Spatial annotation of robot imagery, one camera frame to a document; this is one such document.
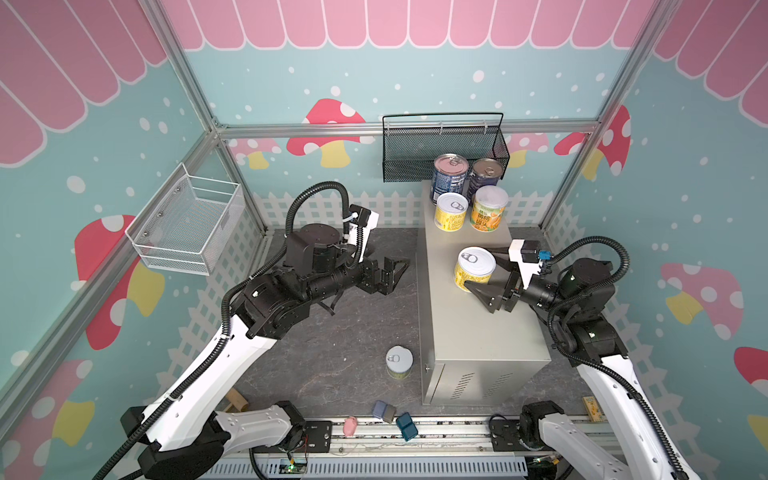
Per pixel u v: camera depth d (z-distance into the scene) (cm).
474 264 59
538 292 54
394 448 73
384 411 77
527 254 49
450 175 70
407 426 75
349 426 75
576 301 48
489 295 58
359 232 45
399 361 81
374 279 50
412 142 94
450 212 69
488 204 67
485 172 71
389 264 50
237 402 79
